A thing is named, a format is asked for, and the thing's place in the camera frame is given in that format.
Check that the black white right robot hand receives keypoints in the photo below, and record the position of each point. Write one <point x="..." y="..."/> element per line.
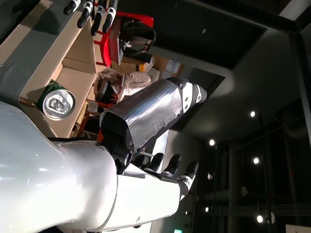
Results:
<point x="60" y="184"/>

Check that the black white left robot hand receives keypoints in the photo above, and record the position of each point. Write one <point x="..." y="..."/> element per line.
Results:
<point x="97" y="14"/>

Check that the dented green soda can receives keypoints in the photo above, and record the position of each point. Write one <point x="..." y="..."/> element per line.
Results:
<point x="59" y="104"/>

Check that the open cardboard box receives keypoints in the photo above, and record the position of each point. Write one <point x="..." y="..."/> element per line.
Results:
<point x="73" y="80"/>

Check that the red metal stool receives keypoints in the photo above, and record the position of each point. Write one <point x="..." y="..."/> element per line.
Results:
<point x="107" y="48"/>

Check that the black backpack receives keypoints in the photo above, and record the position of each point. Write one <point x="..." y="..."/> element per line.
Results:
<point x="136" y="31"/>

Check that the person in beige sweater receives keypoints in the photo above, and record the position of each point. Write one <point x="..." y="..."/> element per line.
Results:
<point x="136" y="80"/>

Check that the cork notice board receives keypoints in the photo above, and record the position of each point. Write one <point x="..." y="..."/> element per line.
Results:
<point x="170" y="66"/>

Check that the green exit sign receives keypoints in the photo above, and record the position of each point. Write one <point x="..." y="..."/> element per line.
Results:
<point x="177" y="231"/>

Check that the round ceiling light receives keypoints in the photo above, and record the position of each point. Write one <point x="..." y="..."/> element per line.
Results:
<point x="260" y="219"/>
<point x="206" y="209"/>
<point x="252" y="114"/>
<point x="212" y="142"/>
<point x="256" y="160"/>

